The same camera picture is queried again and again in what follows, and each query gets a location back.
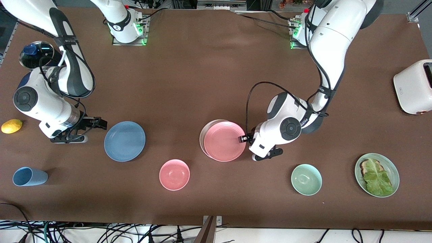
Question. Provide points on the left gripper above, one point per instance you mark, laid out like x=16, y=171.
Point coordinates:
x=245, y=138

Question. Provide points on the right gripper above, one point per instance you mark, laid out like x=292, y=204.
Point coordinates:
x=86, y=123

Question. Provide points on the pink plate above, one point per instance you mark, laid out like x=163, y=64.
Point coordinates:
x=222, y=141

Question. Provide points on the blue plate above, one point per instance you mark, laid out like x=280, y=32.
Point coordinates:
x=125, y=141

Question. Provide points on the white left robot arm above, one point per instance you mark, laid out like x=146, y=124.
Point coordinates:
x=330, y=44

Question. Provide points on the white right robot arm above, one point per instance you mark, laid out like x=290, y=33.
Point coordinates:
x=33, y=13

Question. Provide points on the beige plate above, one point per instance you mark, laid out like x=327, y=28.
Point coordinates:
x=207, y=127

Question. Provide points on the green bowl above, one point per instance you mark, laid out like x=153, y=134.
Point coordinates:
x=306, y=179

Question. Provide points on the blue cup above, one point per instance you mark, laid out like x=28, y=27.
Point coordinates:
x=33, y=177

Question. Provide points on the yellow lemon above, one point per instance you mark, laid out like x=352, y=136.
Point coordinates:
x=11, y=126

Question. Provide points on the pink bowl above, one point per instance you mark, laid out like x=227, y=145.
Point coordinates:
x=174, y=174

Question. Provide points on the brown bread slice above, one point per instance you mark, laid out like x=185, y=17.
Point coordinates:
x=362, y=166

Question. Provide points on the grey metal bar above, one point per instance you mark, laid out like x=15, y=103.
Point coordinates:
x=221, y=6

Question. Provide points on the green lettuce leaf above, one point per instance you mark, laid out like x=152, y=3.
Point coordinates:
x=376, y=179

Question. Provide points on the green plate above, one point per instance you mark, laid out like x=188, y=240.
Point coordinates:
x=389, y=165

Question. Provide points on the white toaster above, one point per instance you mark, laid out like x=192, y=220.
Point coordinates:
x=411, y=87

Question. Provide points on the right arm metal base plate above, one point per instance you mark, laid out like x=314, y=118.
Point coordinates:
x=118, y=43

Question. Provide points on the small metal bracket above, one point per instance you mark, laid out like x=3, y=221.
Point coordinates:
x=219, y=221

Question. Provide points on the brown post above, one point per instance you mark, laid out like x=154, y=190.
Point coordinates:
x=208, y=234

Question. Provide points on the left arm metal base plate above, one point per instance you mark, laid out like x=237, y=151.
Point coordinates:
x=297, y=46

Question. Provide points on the aluminium frame profile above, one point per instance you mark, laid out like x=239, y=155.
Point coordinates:
x=413, y=17

